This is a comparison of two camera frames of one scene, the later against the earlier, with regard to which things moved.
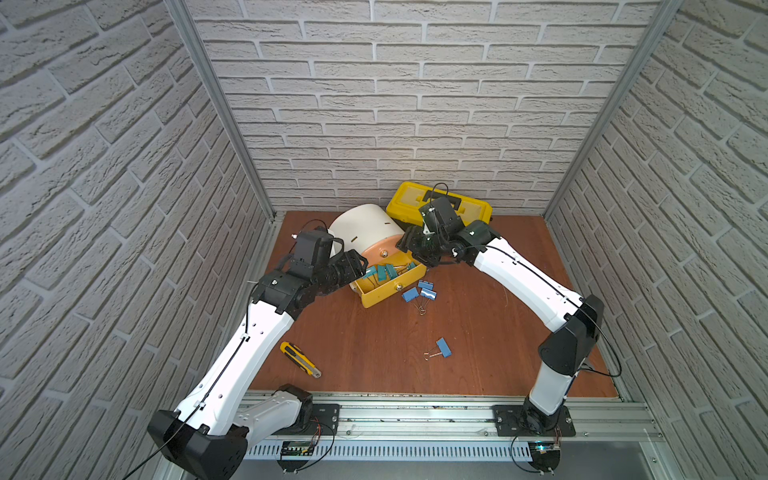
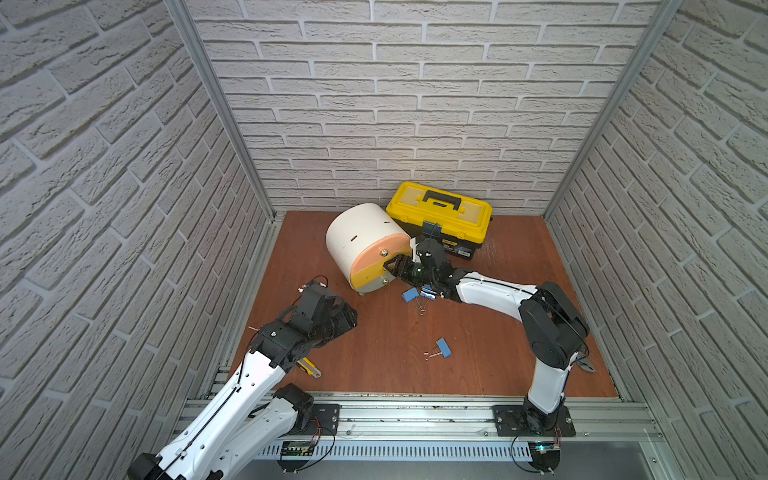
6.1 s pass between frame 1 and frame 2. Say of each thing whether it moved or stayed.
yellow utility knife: stayed
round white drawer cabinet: moved
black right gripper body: moved
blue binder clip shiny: stayed
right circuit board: stayed
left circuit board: stayed
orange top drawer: stayed
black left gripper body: moved
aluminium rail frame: stayed
